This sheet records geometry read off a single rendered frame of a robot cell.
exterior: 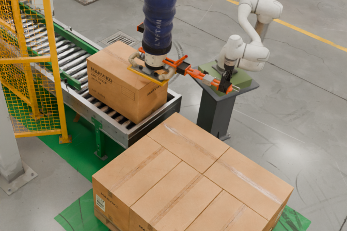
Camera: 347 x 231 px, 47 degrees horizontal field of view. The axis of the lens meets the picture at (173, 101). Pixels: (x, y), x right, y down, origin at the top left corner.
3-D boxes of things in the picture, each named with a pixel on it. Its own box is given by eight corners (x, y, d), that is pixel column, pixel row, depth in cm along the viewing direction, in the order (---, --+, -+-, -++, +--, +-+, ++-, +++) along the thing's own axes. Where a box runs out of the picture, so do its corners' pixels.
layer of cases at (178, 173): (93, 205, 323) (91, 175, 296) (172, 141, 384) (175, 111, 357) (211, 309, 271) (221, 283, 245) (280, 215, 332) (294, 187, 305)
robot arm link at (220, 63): (218, 57, 364) (223, 37, 348) (238, 62, 361) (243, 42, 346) (215, 67, 352) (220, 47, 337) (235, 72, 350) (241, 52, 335)
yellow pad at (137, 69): (126, 69, 310) (126, 64, 307) (133, 63, 317) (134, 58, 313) (162, 86, 298) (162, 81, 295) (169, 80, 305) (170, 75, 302)
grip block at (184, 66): (174, 72, 297) (175, 65, 293) (181, 66, 303) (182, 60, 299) (184, 76, 294) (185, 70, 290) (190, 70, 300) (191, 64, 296)
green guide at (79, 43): (19, 9, 461) (18, 2, 455) (27, 6, 467) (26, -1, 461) (115, 70, 392) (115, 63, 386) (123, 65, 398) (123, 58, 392)
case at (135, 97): (88, 93, 364) (85, 58, 337) (119, 74, 389) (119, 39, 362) (137, 125, 339) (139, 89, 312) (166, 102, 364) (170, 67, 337)
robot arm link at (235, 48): (222, 58, 264) (241, 63, 262) (226, 38, 254) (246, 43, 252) (225, 50, 272) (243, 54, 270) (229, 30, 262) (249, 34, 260)
